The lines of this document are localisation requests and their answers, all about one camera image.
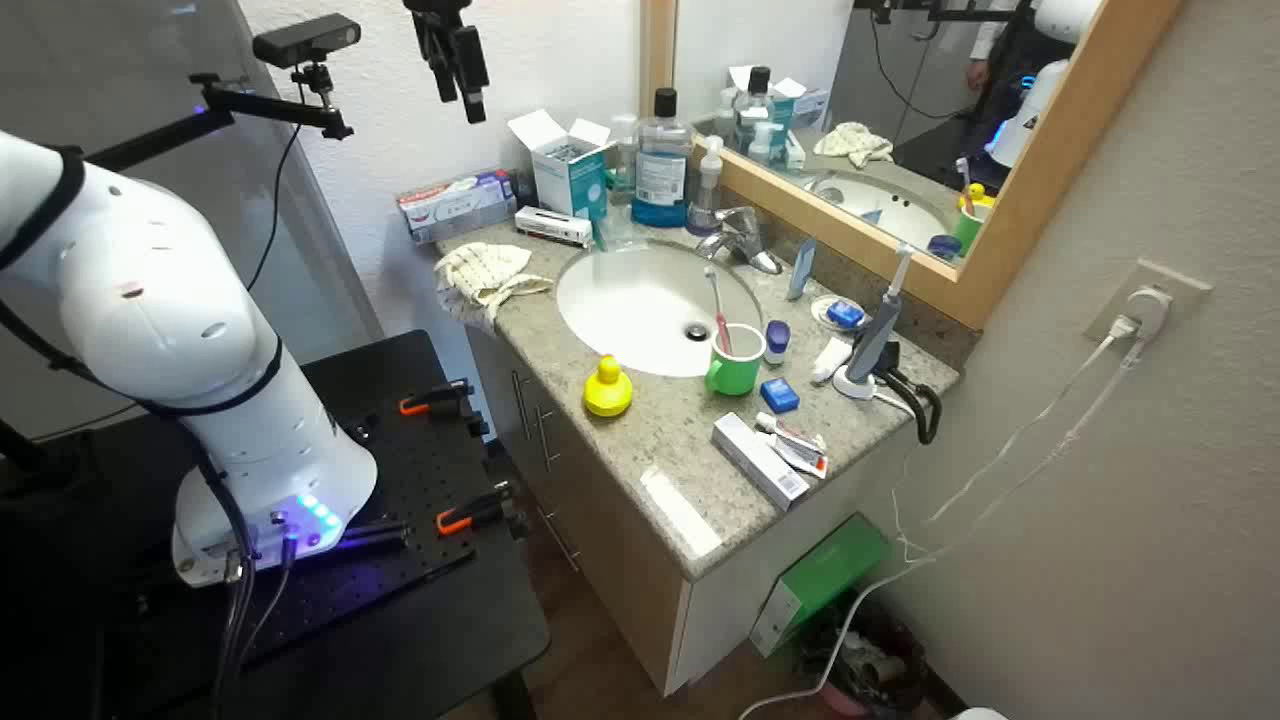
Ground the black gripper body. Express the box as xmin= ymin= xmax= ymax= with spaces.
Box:
xmin=406 ymin=0 xmax=490 ymax=123

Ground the yellow rubber duck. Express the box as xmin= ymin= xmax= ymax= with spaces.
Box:
xmin=580 ymin=357 xmax=638 ymax=419

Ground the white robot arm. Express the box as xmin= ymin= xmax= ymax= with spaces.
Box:
xmin=0 ymin=130 xmax=382 ymax=588

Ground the white oval sink basin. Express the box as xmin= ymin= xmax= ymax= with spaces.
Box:
xmin=555 ymin=243 xmax=765 ymax=377

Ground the tissue pack box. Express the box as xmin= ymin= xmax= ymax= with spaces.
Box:
xmin=395 ymin=171 xmax=518 ymax=243

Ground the open white box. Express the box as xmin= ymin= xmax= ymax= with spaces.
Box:
xmin=513 ymin=107 xmax=614 ymax=220

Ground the white tube near box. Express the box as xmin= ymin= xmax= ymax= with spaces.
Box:
xmin=513 ymin=202 xmax=591 ymax=246

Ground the beige cloth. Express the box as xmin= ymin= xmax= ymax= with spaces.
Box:
xmin=437 ymin=238 xmax=547 ymax=325

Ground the blue mouthwash bottle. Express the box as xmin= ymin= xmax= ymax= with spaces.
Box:
xmin=631 ymin=87 xmax=688 ymax=229

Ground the small clear pump bottle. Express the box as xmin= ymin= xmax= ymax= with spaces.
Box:
xmin=688 ymin=136 xmax=725 ymax=234

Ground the chrome faucet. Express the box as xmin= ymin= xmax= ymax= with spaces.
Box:
xmin=695 ymin=202 xmax=780 ymax=274

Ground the orange clamp upper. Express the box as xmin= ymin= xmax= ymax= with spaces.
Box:
xmin=395 ymin=380 xmax=471 ymax=419

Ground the orange clamp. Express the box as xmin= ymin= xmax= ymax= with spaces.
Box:
xmin=395 ymin=380 xmax=471 ymax=419
xmin=431 ymin=481 xmax=513 ymax=539

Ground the green cup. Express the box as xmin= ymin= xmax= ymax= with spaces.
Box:
xmin=704 ymin=325 xmax=765 ymax=399

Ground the blue contact lens case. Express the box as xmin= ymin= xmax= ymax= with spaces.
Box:
xmin=826 ymin=299 xmax=868 ymax=333

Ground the orange clamp lower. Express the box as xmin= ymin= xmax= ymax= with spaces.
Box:
xmin=431 ymin=481 xmax=513 ymax=539

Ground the blue floss container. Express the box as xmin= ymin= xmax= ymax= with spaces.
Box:
xmin=762 ymin=380 xmax=799 ymax=417

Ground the wood framed mirror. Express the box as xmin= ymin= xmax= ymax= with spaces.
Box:
xmin=639 ymin=0 xmax=1186 ymax=326

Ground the electric toothbrush on charger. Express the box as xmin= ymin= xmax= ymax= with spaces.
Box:
xmin=837 ymin=250 xmax=911 ymax=399

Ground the toothpaste tube white red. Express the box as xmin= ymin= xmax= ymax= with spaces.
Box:
xmin=756 ymin=410 xmax=829 ymax=481

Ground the black robot table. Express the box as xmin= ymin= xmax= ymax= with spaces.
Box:
xmin=0 ymin=333 xmax=547 ymax=720

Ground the white vanity cabinet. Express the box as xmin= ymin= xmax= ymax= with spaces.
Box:
xmin=471 ymin=333 xmax=873 ymax=697

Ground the green box on cabinet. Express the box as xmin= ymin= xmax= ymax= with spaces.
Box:
xmin=751 ymin=514 xmax=889 ymax=656

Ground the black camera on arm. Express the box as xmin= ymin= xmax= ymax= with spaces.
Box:
xmin=252 ymin=12 xmax=362 ymax=67

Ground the white power cable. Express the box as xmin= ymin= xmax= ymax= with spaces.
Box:
xmin=733 ymin=312 xmax=1152 ymax=720

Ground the white wall outlet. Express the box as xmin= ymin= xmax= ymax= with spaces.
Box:
xmin=1089 ymin=258 xmax=1212 ymax=338

